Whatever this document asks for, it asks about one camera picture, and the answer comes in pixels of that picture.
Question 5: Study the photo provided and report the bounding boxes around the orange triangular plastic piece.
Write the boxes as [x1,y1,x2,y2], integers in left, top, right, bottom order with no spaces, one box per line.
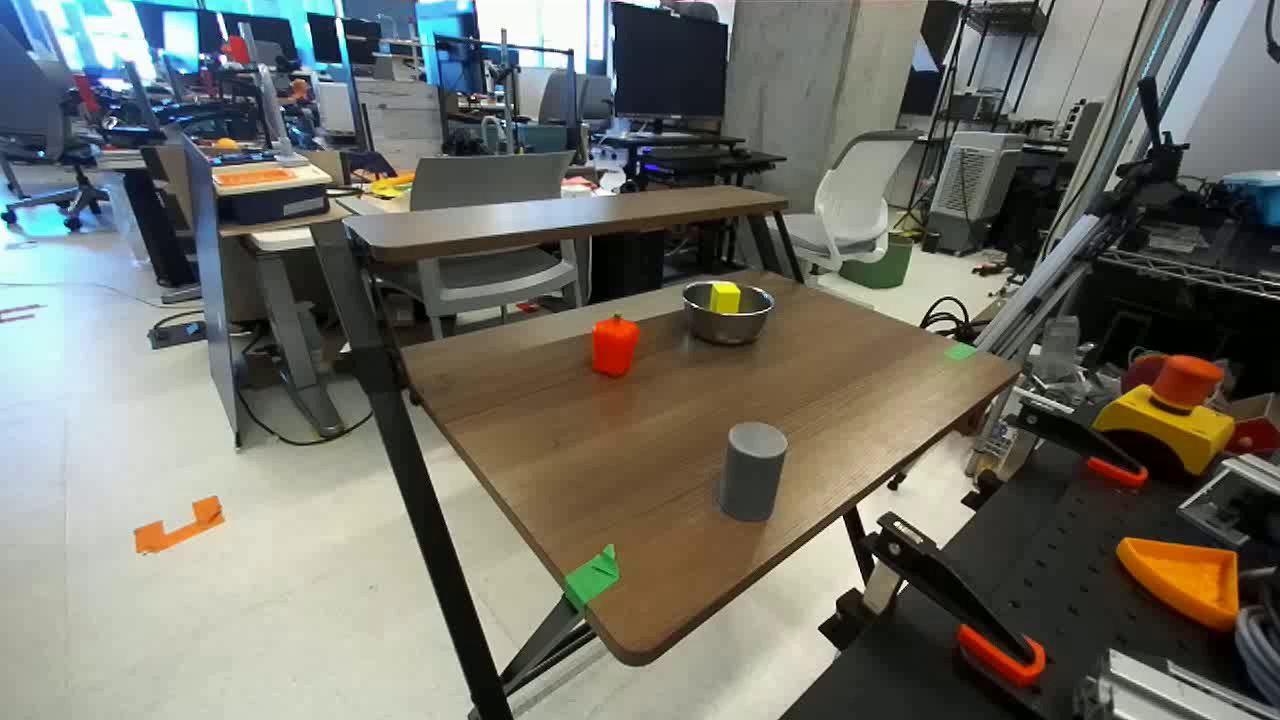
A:
[1110,532,1245,633]

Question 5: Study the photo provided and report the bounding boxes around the black computer monitor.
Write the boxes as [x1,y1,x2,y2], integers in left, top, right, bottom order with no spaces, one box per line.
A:
[609,0,733,137]

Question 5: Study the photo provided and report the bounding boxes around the black swivel chair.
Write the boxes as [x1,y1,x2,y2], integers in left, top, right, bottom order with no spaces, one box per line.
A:
[0,32,111,234]

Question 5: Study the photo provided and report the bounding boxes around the black mounting plate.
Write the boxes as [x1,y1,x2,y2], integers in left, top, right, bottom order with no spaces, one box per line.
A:
[785,437,1280,720]

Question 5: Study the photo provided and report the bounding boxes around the black monitor desk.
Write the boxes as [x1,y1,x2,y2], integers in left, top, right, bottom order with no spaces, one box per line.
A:
[595,125,793,190]

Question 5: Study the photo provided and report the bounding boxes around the orange toy bell pepper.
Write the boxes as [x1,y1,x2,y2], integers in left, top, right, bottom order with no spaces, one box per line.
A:
[588,311,643,382]

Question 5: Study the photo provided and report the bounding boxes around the gray cylinder cup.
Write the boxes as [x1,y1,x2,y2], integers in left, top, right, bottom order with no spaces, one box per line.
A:
[720,419,793,525]

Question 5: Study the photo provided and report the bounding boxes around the black coiled cable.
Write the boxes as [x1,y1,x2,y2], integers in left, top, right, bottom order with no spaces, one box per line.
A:
[916,292,979,341]

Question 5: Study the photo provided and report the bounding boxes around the gray storage bin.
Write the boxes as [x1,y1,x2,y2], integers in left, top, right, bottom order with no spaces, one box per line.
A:
[929,128,1024,255]

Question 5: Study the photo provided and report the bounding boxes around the yellow box with orange button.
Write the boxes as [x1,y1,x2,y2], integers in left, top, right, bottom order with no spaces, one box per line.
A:
[1090,353,1240,478]

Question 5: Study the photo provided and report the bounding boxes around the gray cable bundle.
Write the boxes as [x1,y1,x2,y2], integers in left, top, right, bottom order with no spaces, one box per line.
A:
[1230,605,1280,713]

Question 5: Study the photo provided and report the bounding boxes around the black table frame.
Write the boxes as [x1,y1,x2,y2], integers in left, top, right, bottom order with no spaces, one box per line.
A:
[347,335,883,720]

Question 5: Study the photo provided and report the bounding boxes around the silver metal bowl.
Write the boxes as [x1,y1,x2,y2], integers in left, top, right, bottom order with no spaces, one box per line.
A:
[678,281,779,353]

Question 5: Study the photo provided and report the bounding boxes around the silver aluminium extrusion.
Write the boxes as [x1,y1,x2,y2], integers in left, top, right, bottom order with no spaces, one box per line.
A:
[970,212,1110,363]

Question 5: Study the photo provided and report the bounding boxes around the long wooden desk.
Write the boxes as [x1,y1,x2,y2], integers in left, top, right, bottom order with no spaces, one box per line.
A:
[313,183,813,393]

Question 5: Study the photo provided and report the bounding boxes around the gray office chair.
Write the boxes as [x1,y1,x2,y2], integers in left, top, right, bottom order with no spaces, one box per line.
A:
[375,148,588,335]

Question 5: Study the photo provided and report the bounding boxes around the white shell chair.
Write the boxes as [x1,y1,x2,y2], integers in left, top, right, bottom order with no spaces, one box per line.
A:
[779,128,923,276]

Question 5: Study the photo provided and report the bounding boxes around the black box with orange lid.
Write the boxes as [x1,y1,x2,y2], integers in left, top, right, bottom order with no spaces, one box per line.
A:
[209,154,334,228]

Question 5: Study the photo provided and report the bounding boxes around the black clamp with orange handle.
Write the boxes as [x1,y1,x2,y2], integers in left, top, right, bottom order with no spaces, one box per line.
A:
[1004,396,1150,493]
[865,512,1050,696]

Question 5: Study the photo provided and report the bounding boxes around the orange floor bracket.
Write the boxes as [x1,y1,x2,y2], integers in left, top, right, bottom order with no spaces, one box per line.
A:
[130,493,229,554]

